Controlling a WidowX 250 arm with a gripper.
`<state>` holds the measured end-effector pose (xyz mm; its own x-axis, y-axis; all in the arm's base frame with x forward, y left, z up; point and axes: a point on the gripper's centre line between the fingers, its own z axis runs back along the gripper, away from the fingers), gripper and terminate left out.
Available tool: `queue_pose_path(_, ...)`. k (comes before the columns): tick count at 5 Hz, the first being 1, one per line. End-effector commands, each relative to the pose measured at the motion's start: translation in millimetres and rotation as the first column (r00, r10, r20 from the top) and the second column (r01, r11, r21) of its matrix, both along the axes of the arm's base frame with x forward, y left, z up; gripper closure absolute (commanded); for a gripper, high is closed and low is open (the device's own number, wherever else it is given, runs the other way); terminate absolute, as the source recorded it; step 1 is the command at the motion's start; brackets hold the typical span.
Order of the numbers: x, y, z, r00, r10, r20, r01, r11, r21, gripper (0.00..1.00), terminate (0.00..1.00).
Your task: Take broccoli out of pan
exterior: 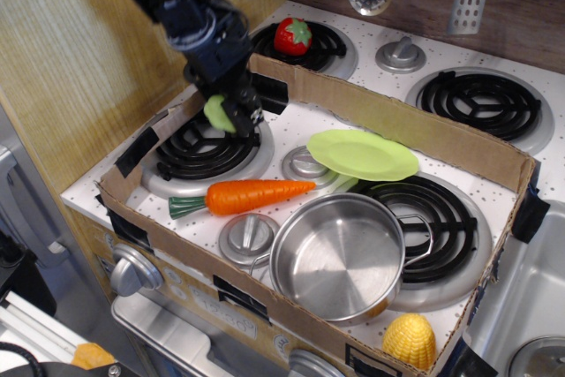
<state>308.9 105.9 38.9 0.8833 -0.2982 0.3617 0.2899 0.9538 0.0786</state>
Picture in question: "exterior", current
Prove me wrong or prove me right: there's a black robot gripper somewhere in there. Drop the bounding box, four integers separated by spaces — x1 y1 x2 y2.
165 0 264 137

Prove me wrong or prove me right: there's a green toy broccoli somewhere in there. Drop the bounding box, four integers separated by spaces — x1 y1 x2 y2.
203 94 237 134

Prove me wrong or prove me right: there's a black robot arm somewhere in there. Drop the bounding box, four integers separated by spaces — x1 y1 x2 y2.
133 0 263 137

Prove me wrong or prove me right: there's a stainless steel pan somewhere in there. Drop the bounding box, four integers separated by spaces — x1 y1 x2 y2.
262 192 434 325

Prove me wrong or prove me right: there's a front left black burner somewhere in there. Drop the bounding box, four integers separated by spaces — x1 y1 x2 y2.
156 112 260 181

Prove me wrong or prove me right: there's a black burner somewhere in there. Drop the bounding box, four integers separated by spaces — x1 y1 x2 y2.
156 112 260 181
416 71 541 141
251 20 347 72
350 176 478 284

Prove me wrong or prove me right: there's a brown cardboard fence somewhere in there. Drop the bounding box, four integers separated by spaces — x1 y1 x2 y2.
95 52 538 377

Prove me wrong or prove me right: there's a silver stovetop knob middle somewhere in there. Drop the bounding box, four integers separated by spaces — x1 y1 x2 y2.
282 146 338 189

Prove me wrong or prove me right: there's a silver stovetop knob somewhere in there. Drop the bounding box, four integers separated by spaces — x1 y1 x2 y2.
218 213 280 268
375 36 426 74
282 146 338 189

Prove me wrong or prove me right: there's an orange toy carrot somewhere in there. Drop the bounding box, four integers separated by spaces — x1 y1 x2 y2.
169 179 317 219

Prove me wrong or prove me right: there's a red toy strawberry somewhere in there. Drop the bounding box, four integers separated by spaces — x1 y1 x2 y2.
274 17 313 57

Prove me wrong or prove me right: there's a back left black burner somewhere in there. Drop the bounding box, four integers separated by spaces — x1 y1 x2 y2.
251 20 347 72

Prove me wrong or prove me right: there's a light green toy plate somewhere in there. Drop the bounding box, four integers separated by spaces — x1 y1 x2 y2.
306 130 419 181

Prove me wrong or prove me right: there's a silver stovetop knob front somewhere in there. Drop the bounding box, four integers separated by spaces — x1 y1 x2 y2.
218 213 280 268

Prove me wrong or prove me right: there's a silver stovetop knob back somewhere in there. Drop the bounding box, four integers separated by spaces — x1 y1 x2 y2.
375 36 426 74

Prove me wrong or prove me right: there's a silver oven front knob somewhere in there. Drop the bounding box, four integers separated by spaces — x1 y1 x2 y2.
110 244 164 297

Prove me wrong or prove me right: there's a silver oven knob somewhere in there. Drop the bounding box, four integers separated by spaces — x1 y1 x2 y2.
110 244 164 297
289 349 342 377

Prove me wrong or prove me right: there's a front right black burner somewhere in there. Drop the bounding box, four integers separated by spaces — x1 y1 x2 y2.
350 176 478 284

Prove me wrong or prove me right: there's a back right black burner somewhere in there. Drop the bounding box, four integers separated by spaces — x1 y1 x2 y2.
416 71 541 141

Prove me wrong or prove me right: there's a hanging metal grater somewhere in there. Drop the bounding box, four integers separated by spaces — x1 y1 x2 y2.
447 0 486 35

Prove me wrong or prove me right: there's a yellow toy corn cob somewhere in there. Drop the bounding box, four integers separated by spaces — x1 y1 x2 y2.
381 313 436 370

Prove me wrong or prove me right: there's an orange object bottom left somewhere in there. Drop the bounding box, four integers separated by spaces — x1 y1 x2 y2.
71 343 116 370

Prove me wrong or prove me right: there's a stainless steel sink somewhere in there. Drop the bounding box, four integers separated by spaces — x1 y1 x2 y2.
462 200 564 376

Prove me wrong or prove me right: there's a silver oven door handle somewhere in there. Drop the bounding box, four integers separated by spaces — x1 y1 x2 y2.
111 293 230 376

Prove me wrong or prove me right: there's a black cable bottom left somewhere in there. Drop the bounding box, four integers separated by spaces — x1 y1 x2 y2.
0 341 45 377

